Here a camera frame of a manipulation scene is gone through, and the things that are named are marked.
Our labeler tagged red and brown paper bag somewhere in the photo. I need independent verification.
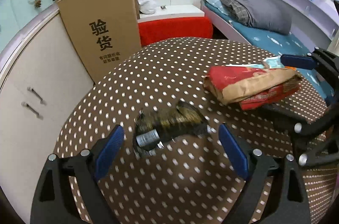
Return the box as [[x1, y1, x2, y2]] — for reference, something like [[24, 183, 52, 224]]
[[203, 65, 302, 111]]

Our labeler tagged black wrapper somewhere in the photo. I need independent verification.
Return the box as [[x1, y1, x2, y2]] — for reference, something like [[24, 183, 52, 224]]
[[132, 101, 210, 157]]

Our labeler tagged teal tube wrapper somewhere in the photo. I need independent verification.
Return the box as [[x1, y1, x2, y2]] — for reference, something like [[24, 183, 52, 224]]
[[226, 56, 285, 69]]

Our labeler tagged blue quilted bed cover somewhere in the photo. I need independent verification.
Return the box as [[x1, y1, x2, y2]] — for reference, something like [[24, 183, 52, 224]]
[[202, 0, 335, 103]]

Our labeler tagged brown dotted tablecloth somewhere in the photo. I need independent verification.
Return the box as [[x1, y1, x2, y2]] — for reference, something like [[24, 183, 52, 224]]
[[52, 36, 337, 224]]

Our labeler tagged grey folded duvet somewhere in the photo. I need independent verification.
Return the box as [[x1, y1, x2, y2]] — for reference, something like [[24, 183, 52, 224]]
[[220, 0, 292, 35]]

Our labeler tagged white cabinet with drawers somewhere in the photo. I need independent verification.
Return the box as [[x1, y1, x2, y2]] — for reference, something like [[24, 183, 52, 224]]
[[1, 0, 93, 223]]

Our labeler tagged large cardboard box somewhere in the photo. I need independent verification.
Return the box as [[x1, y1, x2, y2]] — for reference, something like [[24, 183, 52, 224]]
[[57, 0, 141, 83]]

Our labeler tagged white plastic bag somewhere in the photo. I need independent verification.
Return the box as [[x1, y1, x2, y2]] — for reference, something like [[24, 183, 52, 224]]
[[138, 0, 157, 15]]

